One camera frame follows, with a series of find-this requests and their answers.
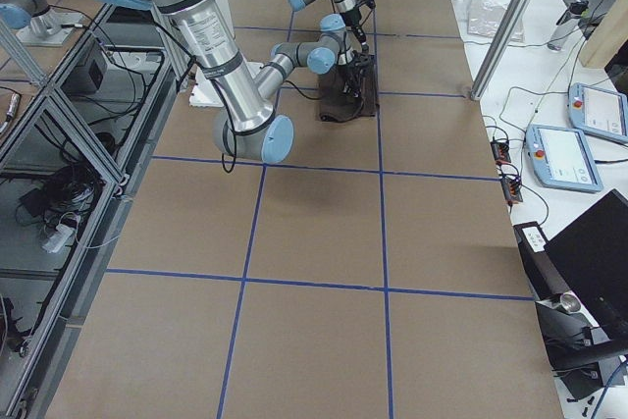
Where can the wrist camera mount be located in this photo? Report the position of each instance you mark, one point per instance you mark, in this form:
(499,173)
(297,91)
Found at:
(370,4)
(355,87)

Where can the blue teach pendant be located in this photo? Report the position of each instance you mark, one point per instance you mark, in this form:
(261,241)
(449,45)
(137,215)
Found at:
(561,158)
(598,112)

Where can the blue teach pendant far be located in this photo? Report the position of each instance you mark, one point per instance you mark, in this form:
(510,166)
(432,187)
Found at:
(598,112)

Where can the blue teach pendant near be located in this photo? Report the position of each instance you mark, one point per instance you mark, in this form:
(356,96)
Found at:
(561,158)

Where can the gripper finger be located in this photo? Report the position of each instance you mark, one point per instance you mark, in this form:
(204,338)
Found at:
(361,37)

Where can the aluminium frame post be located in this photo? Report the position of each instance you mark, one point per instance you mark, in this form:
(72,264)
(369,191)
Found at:
(513,14)

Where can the black laptop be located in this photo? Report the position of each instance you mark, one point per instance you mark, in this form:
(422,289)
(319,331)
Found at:
(590,254)

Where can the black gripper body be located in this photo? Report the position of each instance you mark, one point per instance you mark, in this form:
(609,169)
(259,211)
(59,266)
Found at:
(354,23)
(348,72)

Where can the dark brown t-shirt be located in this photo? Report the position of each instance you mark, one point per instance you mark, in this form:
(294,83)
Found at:
(337,107)

